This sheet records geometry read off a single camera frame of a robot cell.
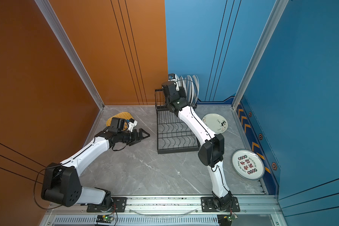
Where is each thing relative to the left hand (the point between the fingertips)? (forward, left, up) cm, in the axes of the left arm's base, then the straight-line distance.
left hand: (145, 136), depth 84 cm
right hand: (+23, -20, +19) cm, 36 cm away
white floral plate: (+22, -51, -14) cm, 57 cm away
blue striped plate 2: (+22, -31, +17) cm, 42 cm away
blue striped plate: (+21, -26, +16) cm, 37 cm away
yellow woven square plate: (+29, +25, -14) cm, 40 cm away
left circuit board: (-39, +17, -16) cm, 46 cm away
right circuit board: (-39, -44, -16) cm, 61 cm away
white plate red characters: (-11, -63, -14) cm, 66 cm away
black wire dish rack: (+9, -17, -13) cm, 23 cm away
